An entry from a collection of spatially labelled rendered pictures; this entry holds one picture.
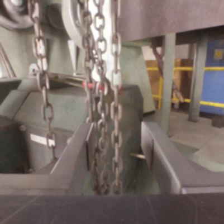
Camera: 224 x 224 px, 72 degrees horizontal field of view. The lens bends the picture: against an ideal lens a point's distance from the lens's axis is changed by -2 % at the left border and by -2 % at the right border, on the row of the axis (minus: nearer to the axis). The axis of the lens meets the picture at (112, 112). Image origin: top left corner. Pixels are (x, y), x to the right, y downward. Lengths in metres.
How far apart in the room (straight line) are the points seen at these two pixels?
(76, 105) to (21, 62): 0.93
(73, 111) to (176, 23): 0.52
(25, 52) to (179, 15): 0.99
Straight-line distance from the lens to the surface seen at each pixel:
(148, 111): 1.06
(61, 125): 0.38
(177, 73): 3.68
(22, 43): 1.30
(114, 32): 0.23
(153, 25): 0.77
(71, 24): 1.18
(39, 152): 0.47
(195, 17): 0.69
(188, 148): 0.73
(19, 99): 0.57
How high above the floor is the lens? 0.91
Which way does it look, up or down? 15 degrees down
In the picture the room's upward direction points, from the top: 1 degrees counter-clockwise
